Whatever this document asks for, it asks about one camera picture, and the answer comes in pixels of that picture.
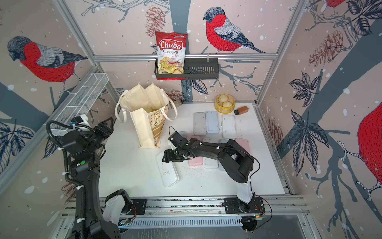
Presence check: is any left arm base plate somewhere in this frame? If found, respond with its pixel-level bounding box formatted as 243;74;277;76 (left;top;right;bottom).
102;195;147;219

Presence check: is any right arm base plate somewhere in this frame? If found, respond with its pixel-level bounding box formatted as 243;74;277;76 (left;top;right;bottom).
222;197;265;214

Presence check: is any black wire wall basket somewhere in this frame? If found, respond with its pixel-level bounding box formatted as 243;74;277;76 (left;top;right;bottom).
154;58;219;80

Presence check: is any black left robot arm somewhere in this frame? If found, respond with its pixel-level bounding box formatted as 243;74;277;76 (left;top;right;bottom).
46;117;132;239

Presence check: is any white wire mesh tray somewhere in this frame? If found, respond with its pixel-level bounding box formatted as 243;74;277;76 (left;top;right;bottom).
50;73;109;125

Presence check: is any red Chuba cassava chips bag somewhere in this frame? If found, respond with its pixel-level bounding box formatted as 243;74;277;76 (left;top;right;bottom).
155;31;188;75

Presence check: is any small brown bottle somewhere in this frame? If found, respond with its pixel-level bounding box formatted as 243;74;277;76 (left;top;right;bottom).
234;106;249;116

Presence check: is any beige bun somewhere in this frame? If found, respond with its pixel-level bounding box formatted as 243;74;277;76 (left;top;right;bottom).
218;94;229;103
222;101;233;108

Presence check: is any white pencil case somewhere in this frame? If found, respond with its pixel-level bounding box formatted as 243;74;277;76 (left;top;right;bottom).
193;113;207;135
156;150;179;188
222;115;236;139

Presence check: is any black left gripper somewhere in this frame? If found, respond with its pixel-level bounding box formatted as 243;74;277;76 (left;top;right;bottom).
87;118;115;155

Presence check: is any pink pencil case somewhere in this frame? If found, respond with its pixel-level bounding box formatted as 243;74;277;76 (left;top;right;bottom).
188;135;203;167
235;138;251;153

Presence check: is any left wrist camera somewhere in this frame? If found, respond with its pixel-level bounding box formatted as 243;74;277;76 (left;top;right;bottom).
71;115;90;126

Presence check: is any grey pencil case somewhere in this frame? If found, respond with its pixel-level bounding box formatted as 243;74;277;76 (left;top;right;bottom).
178;131;187;138

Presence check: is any small glass jar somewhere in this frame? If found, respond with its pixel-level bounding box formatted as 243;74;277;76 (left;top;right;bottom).
174;100;183;108

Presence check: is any cream canvas tote bag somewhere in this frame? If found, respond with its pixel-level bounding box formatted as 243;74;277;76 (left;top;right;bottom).
114;84;178;149

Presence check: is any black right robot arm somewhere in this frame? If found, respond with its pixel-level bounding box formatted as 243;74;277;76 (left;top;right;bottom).
162;131;255;214

